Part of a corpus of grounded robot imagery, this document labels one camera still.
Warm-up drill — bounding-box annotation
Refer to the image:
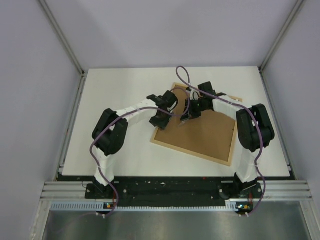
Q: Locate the aluminium front rail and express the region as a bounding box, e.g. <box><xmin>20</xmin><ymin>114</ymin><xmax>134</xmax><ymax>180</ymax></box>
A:
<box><xmin>40</xmin><ymin>180</ymin><xmax>313</xmax><ymax>202</ymax></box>

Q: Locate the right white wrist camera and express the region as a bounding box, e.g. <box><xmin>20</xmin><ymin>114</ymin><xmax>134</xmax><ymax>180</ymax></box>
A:
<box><xmin>186</xmin><ymin>87</ymin><xmax>201</xmax><ymax>101</ymax></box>

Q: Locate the light wooden picture frame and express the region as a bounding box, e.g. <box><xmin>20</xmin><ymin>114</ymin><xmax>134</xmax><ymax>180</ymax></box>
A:
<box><xmin>149</xmin><ymin>81</ymin><xmax>244</xmax><ymax>167</ymax></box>

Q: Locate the left aluminium corner post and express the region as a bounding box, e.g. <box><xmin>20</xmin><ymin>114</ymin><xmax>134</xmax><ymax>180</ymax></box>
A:
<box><xmin>36</xmin><ymin>0</ymin><xmax>85</xmax><ymax>76</ymax></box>

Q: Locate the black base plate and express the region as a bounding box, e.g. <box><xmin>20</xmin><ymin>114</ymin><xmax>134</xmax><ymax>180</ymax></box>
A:
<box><xmin>85</xmin><ymin>176</ymin><xmax>262</xmax><ymax>208</ymax></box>

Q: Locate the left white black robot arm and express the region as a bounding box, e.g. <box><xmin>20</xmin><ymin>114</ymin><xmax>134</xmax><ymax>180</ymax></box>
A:
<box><xmin>89</xmin><ymin>90</ymin><xmax>179</xmax><ymax>199</ymax></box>

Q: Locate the right aluminium corner post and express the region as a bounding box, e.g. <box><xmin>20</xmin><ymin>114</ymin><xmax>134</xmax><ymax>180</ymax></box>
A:
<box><xmin>258</xmin><ymin>0</ymin><xmax>306</xmax><ymax>73</ymax></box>

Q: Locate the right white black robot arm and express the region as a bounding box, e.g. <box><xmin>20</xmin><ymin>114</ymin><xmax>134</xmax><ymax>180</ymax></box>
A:
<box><xmin>180</xmin><ymin>82</ymin><xmax>275</xmax><ymax>200</ymax></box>

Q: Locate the grey slotted cable duct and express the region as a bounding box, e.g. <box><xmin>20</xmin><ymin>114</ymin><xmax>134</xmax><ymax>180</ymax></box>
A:
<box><xmin>50</xmin><ymin>200</ymin><xmax>245</xmax><ymax>213</ymax></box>

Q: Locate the aluminium corner post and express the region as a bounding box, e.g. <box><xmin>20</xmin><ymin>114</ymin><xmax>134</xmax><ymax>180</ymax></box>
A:
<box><xmin>258</xmin><ymin>0</ymin><xmax>306</xmax><ymax>73</ymax></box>
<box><xmin>36</xmin><ymin>0</ymin><xmax>85</xmax><ymax>76</ymax></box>

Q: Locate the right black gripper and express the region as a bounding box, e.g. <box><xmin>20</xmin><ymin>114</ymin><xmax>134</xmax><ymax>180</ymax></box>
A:
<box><xmin>181</xmin><ymin>98</ymin><xmax>207</xmax><ymax>122</ymax></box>

